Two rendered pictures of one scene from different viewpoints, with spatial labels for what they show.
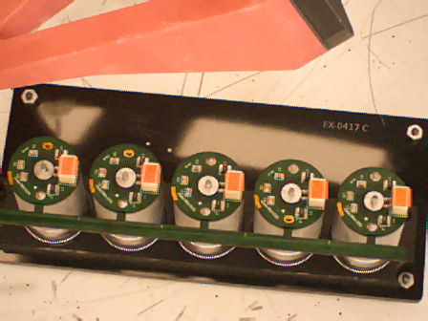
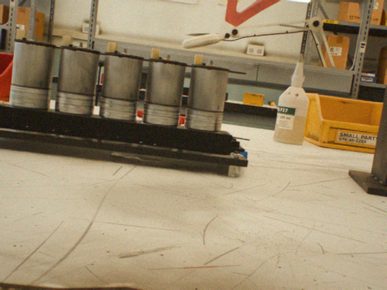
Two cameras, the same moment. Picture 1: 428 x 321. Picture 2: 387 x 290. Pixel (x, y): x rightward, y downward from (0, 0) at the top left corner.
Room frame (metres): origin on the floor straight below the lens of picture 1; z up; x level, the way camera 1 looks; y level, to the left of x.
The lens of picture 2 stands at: (0.53, -0.01, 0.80)
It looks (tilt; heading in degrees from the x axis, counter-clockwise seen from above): 6 degrees down; 170
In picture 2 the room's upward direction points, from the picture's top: 8 degrees clockwise
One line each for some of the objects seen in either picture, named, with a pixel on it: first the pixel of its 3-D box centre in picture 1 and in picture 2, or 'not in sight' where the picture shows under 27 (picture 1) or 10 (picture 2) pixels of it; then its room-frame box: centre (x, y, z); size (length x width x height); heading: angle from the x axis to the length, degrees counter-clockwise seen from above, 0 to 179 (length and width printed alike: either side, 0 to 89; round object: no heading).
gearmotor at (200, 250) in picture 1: (208, 210); (120, 93); (0.19, 0.00, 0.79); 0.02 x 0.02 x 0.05
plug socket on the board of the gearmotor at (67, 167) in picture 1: (65, 169); (199, 60); (0.20, 0.05, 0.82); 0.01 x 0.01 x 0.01; 84
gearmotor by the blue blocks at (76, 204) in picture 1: (51, 195); (205, 104); (0.20, 0.06, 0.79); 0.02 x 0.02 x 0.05
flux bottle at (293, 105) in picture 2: not in sight; (294, 98); (-0.03, 0.20, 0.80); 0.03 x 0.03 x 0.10
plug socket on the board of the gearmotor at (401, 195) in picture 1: (396, 200); (23, 35); (0.19, -0.06, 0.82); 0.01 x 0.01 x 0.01; 84
